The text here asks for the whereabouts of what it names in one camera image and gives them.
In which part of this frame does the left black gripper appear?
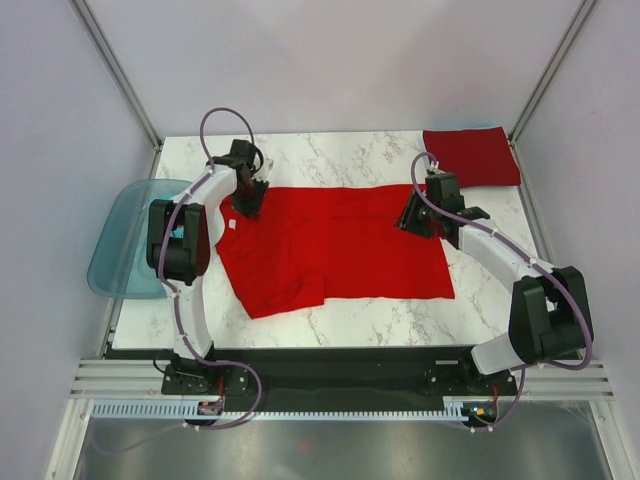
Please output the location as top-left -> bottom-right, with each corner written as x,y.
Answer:
230,176 -> 269,222

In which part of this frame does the bright red t shirt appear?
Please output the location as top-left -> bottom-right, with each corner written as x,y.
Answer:
216,184 -> 455,319

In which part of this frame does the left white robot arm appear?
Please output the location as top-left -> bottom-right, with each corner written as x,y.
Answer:
146,139 -> 269,393

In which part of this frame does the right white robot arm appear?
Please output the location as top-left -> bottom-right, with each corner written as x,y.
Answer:
397,171 -> 594,394

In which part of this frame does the teal t shirt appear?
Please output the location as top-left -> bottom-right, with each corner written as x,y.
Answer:
170,226 -> 184,240

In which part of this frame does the folded dark red t shirt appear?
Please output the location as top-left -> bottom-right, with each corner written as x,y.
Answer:
423,127 -> 521,188

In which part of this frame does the translucent blue plastic bin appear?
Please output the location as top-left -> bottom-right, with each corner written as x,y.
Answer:
87,179 -> 190,300

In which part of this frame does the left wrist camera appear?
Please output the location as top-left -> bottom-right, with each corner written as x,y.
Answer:
252,157 -> 274,182

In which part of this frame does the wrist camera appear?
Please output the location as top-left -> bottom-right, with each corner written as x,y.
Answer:
425,160 -> 443,176
252,157 -> 274,182

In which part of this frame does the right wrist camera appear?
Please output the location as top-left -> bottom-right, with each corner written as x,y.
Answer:
425,160 -> 443,176

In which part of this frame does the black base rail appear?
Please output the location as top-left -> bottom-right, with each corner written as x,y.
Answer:
106,346 -> 518,411

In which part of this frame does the white slotted cable duct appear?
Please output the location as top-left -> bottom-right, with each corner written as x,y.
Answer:
91,399 -> 496,423

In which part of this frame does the left aluminium frame post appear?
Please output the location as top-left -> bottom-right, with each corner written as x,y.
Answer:
69,0 -> 162,151

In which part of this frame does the aluminium frame post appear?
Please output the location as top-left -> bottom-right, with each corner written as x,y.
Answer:
507,0 -> 599,146
69,0 -> 162,151

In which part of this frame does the right aluminium frame post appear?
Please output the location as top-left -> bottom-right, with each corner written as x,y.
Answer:
507,0 -> 599,146

